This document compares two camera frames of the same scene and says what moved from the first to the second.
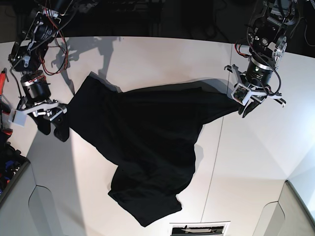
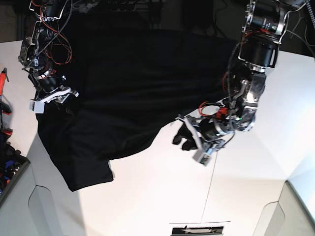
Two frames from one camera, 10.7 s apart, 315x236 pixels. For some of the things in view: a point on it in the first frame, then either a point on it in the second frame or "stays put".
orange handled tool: x=3 y=76 stays put
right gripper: x=257 y=79 to x=211 y=134
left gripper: x=38 y=101 to x=51 y=88
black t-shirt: x=149 y=137 to x=133 y=84
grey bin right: x=287 y=217 stays put
